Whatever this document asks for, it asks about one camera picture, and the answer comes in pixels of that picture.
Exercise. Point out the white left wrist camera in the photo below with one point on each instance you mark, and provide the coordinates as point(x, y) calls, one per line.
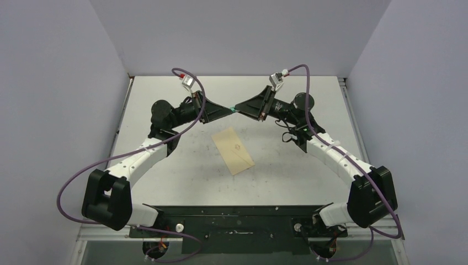
point(187, 82)

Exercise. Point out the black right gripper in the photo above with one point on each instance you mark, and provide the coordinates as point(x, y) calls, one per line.
point(253, 108)

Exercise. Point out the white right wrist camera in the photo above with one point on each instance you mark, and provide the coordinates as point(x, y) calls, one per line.
point(277, 79)

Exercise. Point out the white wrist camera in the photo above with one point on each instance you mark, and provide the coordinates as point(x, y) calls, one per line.
point(187, 82)
point(277, 79)

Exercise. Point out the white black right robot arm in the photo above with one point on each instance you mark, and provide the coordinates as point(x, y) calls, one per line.
point(371, 190)

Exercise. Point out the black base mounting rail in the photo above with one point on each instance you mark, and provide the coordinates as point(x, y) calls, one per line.
point(240, 230)

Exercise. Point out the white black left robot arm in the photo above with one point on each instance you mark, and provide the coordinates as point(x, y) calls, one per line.
point(108, 200)

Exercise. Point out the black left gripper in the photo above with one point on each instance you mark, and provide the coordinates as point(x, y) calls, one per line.
point(211, 111)

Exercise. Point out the cream paper envelope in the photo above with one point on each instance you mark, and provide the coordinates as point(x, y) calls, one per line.
point(232, 151)

